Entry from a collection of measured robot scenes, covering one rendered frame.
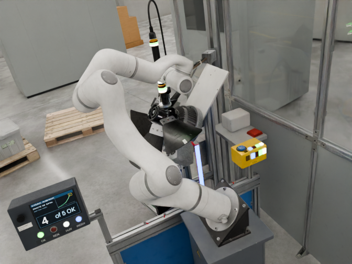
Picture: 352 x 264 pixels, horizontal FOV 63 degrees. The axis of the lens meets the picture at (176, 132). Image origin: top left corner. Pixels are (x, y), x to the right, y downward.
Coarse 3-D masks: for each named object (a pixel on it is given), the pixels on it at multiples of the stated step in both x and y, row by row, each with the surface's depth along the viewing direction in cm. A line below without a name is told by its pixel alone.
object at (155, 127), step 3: (153, 126) 176; (156, 126) 176; (159, 126) 175; (150, 129) 176; (153, 129) 176; (156, 129) 175; (159, 129) 175; (150, 132) 176; (153, 132) 175; (156, 132) 175; (159, 132) 175; (162, 132) 175; (159, 135) 175; (162, 135) 174
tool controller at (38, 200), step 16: (32, 192) 119; (48, 192) 114; (64, 192) 114; (80, 192) 125; (16, 208) 109; (32, 208) 111; (48, 208) 113; (64, 208) 115; (80, 208) 118; (16, 224) 110; (32, 224) 112; (80, 224) 119; (32, 240) 113; (48, 240) 115
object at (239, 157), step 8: (240, 144) 156; (248, 144) 154; (256, 144) 153; (264, 144) 152; (232, 152) 155; (240, 152) 149; (248, 152) 148; (232, 160) 158; (240, 160) 149; (248, 160) 150; (256, 160) 153
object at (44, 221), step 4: (40, 216) 112; (44, 216) 113; (48, 216) 113; (40, 220) 113; (44, 220) 113; (48, 220) 114; (40, 224) 113; (44, 224) 113; (48, 224) 114; (40, 228) 113
